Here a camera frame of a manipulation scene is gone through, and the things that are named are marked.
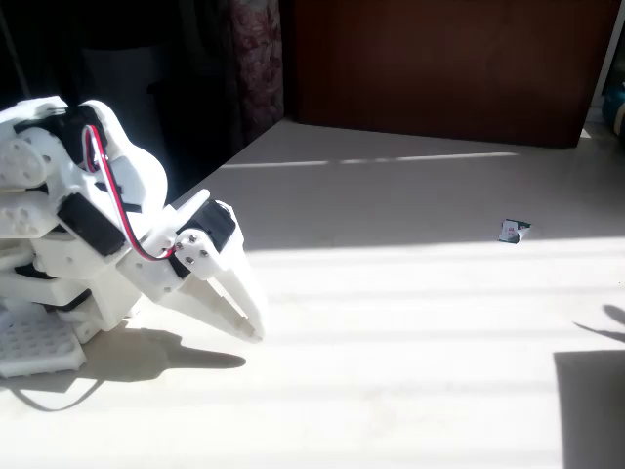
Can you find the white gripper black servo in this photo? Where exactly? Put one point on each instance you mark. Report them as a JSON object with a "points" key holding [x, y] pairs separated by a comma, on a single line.
{"points": [[194, 252]]}

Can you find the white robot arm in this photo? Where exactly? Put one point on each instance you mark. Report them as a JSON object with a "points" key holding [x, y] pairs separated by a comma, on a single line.
{"points": [[132, 166]]}

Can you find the floral patterned curtain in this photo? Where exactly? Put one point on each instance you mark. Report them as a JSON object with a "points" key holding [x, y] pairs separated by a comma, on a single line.
{"points": [[259, 63]]}

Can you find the green white paper label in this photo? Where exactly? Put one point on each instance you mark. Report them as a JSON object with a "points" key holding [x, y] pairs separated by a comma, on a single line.
{"points": [[512, 230]]}

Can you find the brown wooden cabinet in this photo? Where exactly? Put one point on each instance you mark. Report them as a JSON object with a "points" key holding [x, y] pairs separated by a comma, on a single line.
{"points": [[439, 68]]}

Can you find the teal round object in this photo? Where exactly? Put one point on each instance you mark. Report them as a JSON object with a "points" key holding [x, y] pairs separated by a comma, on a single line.
{"points": [[615, 107]]}

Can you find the white perforated base plate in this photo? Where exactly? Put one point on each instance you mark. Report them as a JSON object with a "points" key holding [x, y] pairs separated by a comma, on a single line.
{"points": [[34, 347]]}

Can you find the white door frame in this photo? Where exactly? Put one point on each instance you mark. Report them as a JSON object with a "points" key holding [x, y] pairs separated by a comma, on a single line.
{"points": [[608, 44]]}

